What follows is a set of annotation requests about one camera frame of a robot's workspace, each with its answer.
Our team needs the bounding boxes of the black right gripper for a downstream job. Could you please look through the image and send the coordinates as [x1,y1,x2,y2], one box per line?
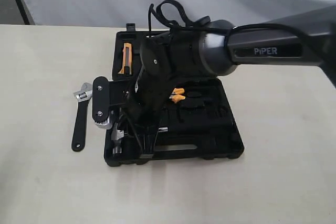
[124,71,168,159]

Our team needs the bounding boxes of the claw hammer black grip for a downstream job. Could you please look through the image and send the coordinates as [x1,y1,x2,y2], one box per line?
[110,125,169,158]

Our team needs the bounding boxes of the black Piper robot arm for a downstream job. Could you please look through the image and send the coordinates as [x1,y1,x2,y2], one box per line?
[125,6,335,159]

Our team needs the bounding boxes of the black plastic tool case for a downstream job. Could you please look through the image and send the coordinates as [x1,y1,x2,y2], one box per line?
[104,30,244,167]

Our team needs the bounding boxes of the orange utility knife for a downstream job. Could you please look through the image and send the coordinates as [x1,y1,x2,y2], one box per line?
[118,42,133,75]

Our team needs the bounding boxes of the orange handled pliers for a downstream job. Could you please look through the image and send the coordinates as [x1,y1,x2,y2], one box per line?
[169,88,202,104]

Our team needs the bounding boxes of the adjustable wrench black handle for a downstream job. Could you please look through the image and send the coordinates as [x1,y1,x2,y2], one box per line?
[71,82,92,152]

